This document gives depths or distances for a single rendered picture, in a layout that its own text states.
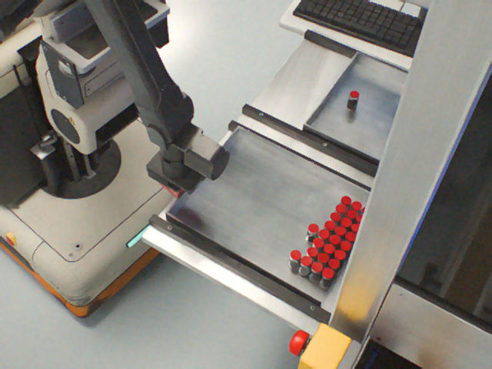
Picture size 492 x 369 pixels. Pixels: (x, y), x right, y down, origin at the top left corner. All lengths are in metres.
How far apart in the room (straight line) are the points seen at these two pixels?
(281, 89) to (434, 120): 0.90
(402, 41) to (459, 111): 1.14
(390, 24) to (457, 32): 1.23
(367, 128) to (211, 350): 0.96
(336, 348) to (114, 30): 0.56
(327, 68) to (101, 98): 0.54
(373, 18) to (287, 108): 0.44
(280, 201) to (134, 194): 0.83
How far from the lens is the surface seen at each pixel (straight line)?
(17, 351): 2.23
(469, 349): 0.96
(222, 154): 1.12
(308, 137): 1.41
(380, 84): 1.57
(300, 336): 1.06
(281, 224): 1.30
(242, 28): 2.98
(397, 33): 1.79
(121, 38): 0.95
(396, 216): 0.79
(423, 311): 0.93
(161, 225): 1.28
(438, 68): 0.61
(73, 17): 1.42
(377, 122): 1.49
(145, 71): 0.99
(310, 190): 1.35
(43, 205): 2.12
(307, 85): 1.54
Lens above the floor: 1.99
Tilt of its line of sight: 55 degrees down
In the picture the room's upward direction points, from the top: 3 degrees clockwise
